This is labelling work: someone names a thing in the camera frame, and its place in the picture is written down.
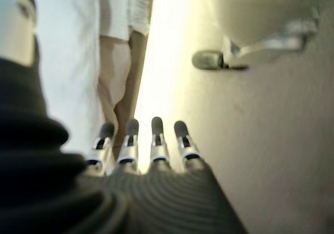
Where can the white fringed blanket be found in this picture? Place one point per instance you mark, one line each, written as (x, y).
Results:
(130, 7)

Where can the silver robot left leg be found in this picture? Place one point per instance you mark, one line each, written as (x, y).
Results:
(208, 59)

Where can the beige bed runner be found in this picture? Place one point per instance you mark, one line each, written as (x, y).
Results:
(117, 69)

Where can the white duvet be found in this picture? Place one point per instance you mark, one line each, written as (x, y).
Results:
(68, 62)

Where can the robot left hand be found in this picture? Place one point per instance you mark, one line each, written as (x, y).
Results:
(104, 197)

